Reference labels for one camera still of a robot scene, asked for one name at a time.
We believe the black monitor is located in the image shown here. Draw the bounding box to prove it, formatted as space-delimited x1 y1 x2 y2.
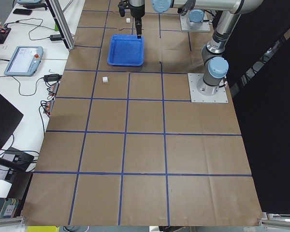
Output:
0 94 23 148

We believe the black power adapter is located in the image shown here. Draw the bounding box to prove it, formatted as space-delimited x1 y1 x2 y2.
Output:
49 34 62 41

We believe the blue plastic tray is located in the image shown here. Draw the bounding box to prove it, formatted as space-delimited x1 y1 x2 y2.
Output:
107 34 145 66

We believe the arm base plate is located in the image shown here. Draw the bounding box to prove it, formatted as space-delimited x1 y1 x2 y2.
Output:
180 14 211 33
188 73 229 103

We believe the teach pendant with screen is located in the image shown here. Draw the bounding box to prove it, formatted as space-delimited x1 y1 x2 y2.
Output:
4 46 44 76

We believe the aluminium frame post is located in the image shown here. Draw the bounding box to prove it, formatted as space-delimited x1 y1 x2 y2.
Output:
45 0 75 51

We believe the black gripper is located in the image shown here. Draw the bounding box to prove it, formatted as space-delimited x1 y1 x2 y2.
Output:
129 0 145 39

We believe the black smartphone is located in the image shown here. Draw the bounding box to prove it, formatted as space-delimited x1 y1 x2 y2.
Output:
13 8 32 15

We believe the brown paper table cover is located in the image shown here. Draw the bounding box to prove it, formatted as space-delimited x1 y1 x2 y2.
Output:
22 0 261 226

